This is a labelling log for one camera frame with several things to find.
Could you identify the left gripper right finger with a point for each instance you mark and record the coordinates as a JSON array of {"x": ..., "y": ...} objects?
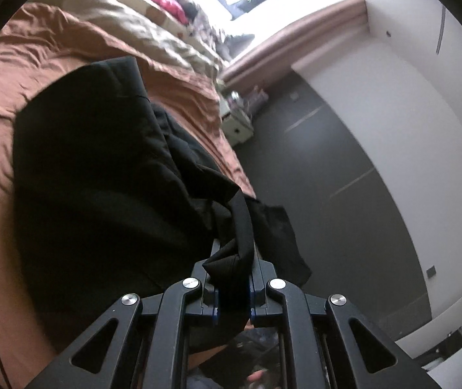
[{"x": 328, "y": 342}]

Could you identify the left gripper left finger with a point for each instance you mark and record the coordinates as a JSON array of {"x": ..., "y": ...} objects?
[{"x": 140, "y": 342}]

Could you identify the black long-sleeve shirt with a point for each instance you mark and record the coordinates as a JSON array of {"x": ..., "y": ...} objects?
[{"x": 112, "y": 196}]

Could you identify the person's patterned grey legs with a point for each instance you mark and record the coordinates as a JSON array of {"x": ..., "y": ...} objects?
[{"x": 251, "y": 360}]

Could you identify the white bedside table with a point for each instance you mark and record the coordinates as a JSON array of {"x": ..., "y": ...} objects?
[{"x": 235, "y": 124}]

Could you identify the right pink curtain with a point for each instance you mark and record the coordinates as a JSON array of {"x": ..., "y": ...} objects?
[{"x": 272, "y": 60}]

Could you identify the brown bed sheet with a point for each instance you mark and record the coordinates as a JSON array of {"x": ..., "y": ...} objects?
[{"x": 38, "y": 46}]

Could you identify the beige duvet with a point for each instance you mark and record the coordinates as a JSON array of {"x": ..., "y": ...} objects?
[{"x": 139, "y": 32}]

